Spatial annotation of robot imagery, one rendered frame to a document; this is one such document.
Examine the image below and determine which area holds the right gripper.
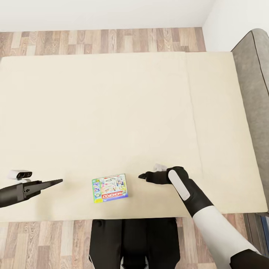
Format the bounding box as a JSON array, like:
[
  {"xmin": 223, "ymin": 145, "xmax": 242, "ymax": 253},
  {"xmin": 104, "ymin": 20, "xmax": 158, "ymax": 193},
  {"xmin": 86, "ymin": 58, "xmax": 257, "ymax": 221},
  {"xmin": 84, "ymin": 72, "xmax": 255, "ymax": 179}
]
[{"xmin": 138, "ymin": 171, "xmax": 164, "ymax": 185}]

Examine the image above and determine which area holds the board game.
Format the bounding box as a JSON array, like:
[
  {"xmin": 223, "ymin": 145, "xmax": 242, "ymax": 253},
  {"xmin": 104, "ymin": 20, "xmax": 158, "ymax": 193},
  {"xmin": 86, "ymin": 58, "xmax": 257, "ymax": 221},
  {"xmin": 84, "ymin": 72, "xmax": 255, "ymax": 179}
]
[{"xmin": 92, "ymin": 173, "xmax": 129, "ymax": 204}]

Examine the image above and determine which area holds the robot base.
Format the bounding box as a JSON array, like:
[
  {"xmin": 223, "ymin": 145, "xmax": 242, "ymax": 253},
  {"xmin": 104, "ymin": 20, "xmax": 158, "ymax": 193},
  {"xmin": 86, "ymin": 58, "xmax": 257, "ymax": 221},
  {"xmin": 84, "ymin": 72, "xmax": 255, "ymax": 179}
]
[{"xmin": 89, "ymin": 217, "xmax": 180, "ymax": 269}]

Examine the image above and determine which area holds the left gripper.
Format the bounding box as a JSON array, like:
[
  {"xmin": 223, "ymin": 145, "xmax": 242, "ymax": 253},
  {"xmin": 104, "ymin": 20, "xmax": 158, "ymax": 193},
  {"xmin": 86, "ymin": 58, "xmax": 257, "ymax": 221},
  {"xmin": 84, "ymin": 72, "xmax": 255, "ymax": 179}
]
[{"xmin": 0, "ymin": 179, "xmax": 63, "ymax": 207}]

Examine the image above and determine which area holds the robot trunk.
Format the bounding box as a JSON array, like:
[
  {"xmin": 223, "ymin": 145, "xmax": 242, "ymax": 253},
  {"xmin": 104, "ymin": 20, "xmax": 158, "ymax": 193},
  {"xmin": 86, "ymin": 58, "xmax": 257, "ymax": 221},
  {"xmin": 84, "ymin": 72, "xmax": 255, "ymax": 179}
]
[{"xmin": 120, "ymin": 256, "xmax": 149, "ymax": 269}]

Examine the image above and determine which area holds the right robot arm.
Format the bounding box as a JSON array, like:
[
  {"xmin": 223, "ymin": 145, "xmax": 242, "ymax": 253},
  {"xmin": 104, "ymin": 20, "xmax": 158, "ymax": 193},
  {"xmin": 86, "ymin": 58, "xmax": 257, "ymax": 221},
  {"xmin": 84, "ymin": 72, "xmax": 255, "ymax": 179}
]
[{"xmin": 138, "ymin": 163, "xmax": 269, "ymax": 269}]

